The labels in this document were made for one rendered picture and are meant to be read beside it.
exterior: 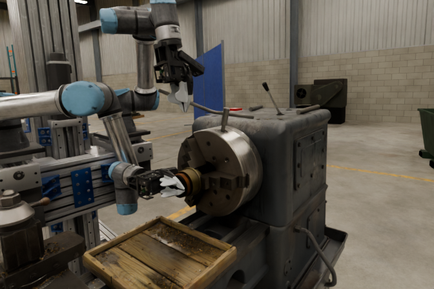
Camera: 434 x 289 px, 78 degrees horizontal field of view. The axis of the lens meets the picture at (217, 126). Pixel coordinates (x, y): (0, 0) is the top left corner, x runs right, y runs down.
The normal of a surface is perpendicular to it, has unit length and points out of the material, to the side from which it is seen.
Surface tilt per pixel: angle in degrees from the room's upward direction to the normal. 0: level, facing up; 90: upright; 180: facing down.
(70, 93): 90
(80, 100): 90
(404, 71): 90
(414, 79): 90
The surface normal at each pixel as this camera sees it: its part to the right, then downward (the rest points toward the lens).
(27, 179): 0.70, 0.08
